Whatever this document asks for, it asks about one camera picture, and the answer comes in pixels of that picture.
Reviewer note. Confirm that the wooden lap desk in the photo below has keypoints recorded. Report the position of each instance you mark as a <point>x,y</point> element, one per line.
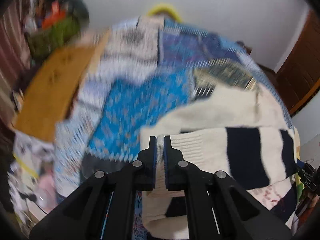
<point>50,94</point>

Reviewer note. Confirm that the dark green plush toy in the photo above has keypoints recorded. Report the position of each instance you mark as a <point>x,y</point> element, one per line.
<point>78,10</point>

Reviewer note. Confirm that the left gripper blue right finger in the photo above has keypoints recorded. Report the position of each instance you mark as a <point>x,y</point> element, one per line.
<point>173,174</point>

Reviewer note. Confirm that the blue patchwork bed cover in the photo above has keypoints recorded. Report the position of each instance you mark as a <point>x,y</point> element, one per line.
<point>149,67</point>

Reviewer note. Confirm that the brown wooden door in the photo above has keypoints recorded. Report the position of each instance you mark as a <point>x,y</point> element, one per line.
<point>298,77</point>

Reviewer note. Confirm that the orange red box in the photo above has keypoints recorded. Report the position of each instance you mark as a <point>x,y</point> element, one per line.
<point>55,15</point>

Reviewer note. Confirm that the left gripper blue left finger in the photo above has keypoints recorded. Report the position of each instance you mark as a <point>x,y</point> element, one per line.
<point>147,174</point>

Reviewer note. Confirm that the cream and navy striped sweater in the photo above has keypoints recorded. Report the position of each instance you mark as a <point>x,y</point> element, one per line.
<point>242,132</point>

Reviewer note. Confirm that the pink striped curtain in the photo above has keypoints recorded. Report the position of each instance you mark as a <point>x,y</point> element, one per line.
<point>15,53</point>

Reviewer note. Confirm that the yellow curved foam tube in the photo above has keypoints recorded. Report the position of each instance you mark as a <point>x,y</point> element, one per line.
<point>166,9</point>

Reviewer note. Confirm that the green fabric storage bag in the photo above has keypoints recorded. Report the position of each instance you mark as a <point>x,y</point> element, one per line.
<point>43,42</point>

